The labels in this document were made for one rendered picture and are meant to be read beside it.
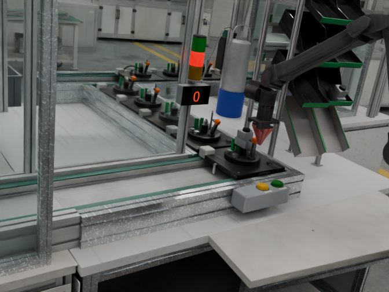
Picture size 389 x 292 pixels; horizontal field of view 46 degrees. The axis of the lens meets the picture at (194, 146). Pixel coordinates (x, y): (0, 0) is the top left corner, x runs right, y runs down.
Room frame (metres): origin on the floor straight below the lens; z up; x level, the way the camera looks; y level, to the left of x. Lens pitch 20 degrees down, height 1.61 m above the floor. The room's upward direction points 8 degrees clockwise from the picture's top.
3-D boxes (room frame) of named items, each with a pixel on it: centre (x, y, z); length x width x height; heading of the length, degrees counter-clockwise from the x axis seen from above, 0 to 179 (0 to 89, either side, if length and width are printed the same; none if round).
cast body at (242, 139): (1.68, -0.18, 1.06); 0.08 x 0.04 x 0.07; 38
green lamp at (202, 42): (1.65, 0.03, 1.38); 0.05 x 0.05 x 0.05
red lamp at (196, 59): (1.65, 0.03, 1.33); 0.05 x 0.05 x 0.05
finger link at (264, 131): (1.62, -0.24, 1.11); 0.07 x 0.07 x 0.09; 38
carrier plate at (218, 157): (1.67, -0.19, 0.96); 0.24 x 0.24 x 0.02; 38
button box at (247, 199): (1.45, -0.25, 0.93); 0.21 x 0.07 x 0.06; 128
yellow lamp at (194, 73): (1.65, 0.03, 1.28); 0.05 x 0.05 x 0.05
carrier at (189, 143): (1.87, -0.03, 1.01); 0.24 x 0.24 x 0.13; 38
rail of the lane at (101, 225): (1.38, -0.06, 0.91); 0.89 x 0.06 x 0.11; 128
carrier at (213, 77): (3.20, 0.02, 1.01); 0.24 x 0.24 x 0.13; 38
